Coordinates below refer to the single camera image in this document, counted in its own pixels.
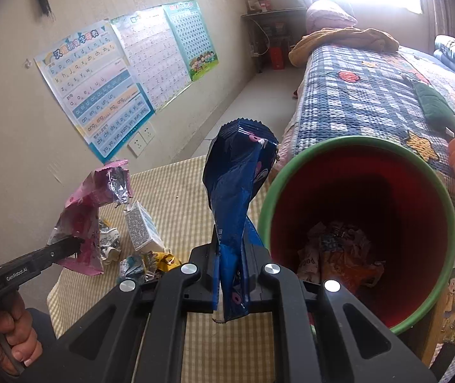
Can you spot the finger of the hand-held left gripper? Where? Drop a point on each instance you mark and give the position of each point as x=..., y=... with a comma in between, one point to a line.
x=60, y=251

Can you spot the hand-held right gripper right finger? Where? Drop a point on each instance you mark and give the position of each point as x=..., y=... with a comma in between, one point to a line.
x=259, y=283

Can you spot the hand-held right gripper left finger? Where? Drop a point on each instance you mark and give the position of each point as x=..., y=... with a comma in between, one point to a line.
x=203, y=283

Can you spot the pink foil snack wrapper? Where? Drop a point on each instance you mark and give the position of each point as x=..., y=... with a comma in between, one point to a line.
x=88, y=207

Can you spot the light blue wrapper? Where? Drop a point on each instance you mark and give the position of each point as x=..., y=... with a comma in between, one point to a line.
x=131, y=267

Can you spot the blue snack bag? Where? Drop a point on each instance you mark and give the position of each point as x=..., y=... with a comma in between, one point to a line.
x=231, y=175

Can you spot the red bin with green rim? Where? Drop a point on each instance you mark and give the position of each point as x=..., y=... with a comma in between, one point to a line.
x=371, y=179

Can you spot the person's left hand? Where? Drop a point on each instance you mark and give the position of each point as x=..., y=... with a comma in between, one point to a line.
x=8, y=327

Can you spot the yellow pyramid wrapper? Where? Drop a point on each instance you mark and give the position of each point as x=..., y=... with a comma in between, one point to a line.
x=163, y=261

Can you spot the white green crumpled wrapper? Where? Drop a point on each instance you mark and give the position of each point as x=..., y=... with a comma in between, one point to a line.
x=108, y=239

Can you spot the small white cup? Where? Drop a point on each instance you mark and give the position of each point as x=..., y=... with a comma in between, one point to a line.
x=112, y=254

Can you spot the white milk carton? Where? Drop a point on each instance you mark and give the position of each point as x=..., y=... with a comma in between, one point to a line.
x=141, y=227

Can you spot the checkered tablecloth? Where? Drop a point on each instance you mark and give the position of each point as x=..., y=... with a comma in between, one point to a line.
x=179, y=199

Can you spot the brown crumpled paper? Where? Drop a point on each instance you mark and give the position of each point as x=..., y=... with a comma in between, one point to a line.
x=343, y=233

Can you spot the pink bed sheet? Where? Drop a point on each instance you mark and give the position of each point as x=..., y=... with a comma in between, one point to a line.
x=291, y=135

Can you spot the red shoe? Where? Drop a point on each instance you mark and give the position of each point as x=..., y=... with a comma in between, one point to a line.
x=295, y=93

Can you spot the bed with plaid quilt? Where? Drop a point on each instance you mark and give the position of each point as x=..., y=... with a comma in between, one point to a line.
x=351, y=99

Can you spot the yellow blanket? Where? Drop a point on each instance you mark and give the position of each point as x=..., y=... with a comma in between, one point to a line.
x=331, y=44

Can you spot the green cloth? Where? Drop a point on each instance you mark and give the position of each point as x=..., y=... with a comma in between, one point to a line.
x=435, y=103

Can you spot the dark wooden shelf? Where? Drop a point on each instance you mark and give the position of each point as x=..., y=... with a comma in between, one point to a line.
x=275, y=12

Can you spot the pink pillow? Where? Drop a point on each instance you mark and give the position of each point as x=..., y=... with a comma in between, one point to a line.
x=327, y=14

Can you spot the red white box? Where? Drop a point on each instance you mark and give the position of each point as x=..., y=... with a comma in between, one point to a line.
x=263, y=4

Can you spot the white wall socket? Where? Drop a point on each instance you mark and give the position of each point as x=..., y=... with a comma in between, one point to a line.
x=137, y=144
x=147, y=131

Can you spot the phonics wall poster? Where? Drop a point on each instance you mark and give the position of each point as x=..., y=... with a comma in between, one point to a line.
x=92, y=83

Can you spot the white chart wall poster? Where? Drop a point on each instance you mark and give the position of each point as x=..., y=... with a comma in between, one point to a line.
x=151, y=52

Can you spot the green chart wall poster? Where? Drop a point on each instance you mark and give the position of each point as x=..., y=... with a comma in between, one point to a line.
x=191, y=36

